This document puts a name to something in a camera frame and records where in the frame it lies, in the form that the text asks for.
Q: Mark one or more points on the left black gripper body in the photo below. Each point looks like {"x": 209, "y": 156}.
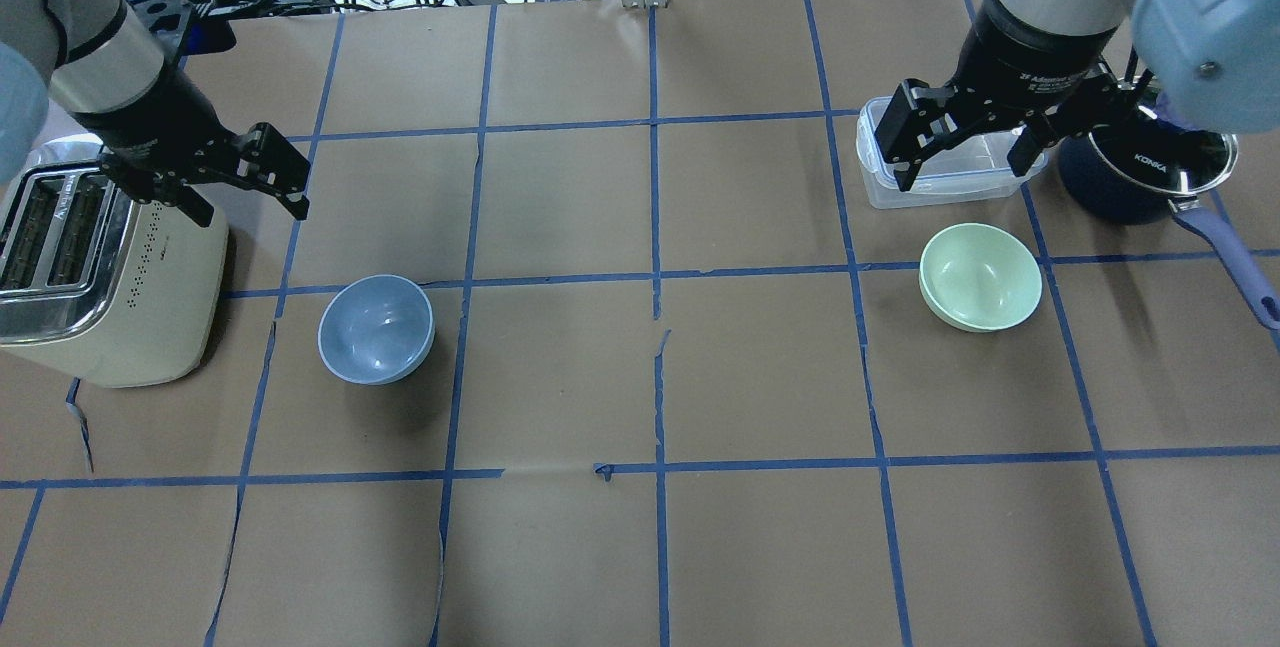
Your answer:
{"x": 143, "y": 130}

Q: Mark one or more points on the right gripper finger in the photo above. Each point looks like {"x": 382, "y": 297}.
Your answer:
{"x": 1034, "y": 138}
{"x": 918, "y": 123}

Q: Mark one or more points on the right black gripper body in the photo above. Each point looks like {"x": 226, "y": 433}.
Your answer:
{"x": 1030, "y": 60}

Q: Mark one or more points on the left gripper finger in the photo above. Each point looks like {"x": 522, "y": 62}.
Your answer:
{"x": 274, "y": 166}
{"x": 195, "y": 207}

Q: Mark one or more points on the green bowl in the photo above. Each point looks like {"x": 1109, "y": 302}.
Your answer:
{"x": 979, "y": 279}

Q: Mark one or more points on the blue bowl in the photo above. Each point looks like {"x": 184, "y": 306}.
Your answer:
{"x": 376, "y": 331}

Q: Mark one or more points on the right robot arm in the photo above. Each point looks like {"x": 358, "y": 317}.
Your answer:
{"x": 1216, "y": 60}

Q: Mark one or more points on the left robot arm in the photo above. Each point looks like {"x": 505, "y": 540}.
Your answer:
{"x": 101, "y": 63}

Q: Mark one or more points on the clear plastic food container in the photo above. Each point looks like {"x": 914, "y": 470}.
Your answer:
{"x": 976, "y": 170}

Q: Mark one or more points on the dark blue saucepan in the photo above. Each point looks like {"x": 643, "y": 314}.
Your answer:
{"x": 1153, "y": 165}

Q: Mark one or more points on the cream toaster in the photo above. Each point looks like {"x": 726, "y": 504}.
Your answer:
{"x": 98, "y": 286}

